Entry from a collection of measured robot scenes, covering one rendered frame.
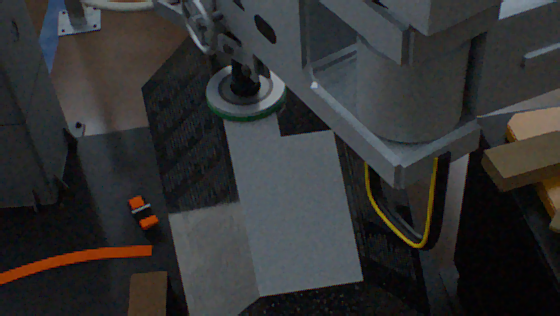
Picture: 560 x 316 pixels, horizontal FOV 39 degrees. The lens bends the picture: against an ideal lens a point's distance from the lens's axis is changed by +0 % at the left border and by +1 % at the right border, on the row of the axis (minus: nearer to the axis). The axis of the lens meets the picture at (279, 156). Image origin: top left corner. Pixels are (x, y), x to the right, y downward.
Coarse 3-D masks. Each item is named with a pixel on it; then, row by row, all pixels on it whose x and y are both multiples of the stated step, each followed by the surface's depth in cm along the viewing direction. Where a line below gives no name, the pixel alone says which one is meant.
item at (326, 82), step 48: (240, 0) 166; (288, 0) 147; (336, 0) 131; (288, 48) 156; (336, 48) 155; (384, 48) 125; (432, 48) 123; (336, 96) 151; (384, 144) 141; (432, 144) 141
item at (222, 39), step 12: (156, 0) 231; (156, 12) 236; (168, 12) 226; (180, 12) 218; (180, 24) 221; (204, 36) 208; (228, 48) 195; (240, 48) 189; (240, 60) 193; (264, 72) 183
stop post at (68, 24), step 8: (64, 0) 372; (72, 0) 373; (72, 8) 376; (80, 8) 376; (88, 8) 392; (64, 16) 388; (72, 16) 379; (80, 16) 379; (88, 16) 387; (96, 16) 386; (64, 24) 383; (72, 24) 382; (80, 24) 382; (88, 24) 382; (96, 24) 382; (64, 32) 379; (72, 32) 378; (80, 32) 379; (88, 32) 379
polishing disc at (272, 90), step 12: (228, 72) 220; (216, 84) 217; (228, 84) 217; (264, 84) 216; (276, 84) 215; (216, 96) 214; (228, 96) 213; (252, 96) 212; (264, 96) 212; (276, 96) 212; (216, 108) 211; (228, 108) 210; (240, 108) 210; (252, 108) 209; (264, 108) 209
